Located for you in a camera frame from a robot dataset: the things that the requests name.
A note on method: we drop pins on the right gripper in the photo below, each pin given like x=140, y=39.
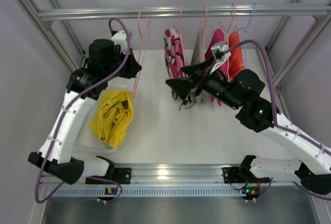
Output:
x=197, y=78

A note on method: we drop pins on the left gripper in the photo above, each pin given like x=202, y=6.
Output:
x=128, y=63

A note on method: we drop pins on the pink wire hanger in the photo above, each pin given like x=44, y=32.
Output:
x=144, y=38

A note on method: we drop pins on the yellow trousers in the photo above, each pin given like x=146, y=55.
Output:
x=115, y=113

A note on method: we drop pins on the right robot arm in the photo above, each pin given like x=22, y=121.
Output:
x=310, y=168

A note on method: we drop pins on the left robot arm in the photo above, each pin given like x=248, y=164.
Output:
x=85, y=85

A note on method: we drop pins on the grey trousers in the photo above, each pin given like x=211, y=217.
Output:
x=197, y=58

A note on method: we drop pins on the pink patterned trousers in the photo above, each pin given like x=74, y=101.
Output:
x=173, y=53

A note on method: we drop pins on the magenta trousers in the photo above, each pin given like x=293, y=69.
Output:
x=222, y=72

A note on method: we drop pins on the orange trousers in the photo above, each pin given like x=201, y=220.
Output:
x=236, y=62

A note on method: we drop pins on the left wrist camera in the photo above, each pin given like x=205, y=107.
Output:
x=121, y=36

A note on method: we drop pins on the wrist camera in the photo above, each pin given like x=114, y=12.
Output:
x=220, y=54
x=121, y=36

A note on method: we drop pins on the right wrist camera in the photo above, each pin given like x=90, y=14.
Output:
x=220, y=54

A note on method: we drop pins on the aluminium hanging rail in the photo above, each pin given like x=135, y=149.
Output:
x=269, y=10

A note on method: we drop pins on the aluminium front rail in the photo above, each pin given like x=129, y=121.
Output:
x=175, y=175

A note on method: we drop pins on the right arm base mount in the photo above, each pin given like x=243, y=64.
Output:
x=231, y=175

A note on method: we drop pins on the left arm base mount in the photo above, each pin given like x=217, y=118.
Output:
x=118, y=175

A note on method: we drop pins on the slotted cable duct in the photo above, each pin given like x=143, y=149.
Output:
x=151, y=191

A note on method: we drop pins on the right aluminium frame post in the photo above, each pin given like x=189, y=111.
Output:
x=295, y=52

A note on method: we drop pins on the aluminium frame post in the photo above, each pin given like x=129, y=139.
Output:
x=44, y=27
x=295, y=52

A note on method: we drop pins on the left aluminium frame post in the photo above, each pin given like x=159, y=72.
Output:
x=44, y=27

